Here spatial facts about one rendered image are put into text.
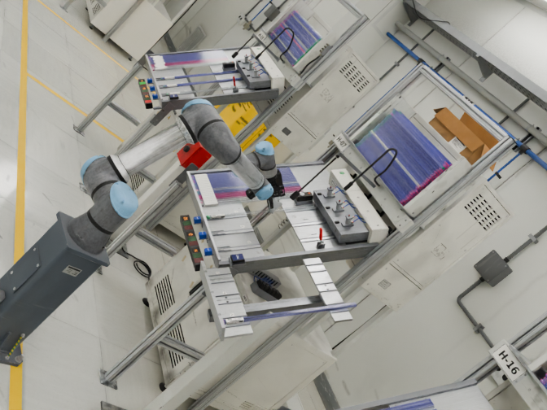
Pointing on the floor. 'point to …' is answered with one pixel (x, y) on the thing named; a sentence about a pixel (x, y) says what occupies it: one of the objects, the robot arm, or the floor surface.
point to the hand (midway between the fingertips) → (270, 210)
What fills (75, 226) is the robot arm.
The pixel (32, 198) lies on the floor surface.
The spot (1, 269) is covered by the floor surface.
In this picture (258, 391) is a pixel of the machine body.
